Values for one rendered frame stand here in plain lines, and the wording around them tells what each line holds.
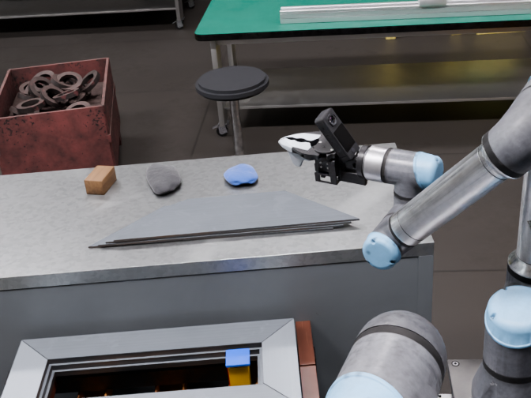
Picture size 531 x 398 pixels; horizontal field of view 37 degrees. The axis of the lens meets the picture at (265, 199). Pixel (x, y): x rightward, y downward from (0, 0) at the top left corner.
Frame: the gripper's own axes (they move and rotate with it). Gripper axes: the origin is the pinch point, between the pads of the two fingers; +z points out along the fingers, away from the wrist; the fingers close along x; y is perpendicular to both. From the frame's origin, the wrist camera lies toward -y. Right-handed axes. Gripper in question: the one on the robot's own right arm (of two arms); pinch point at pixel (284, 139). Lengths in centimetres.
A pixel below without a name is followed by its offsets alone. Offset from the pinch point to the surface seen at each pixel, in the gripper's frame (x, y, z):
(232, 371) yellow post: -23, 57, 11
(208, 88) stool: 160, 97, 145
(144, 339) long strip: -22, 56, 39
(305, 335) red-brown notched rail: 0, 63, 3
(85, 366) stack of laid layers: -36, 57, 49
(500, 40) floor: 457, 210, 81
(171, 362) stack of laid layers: -24, 59, 30
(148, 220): 3, 39, 51
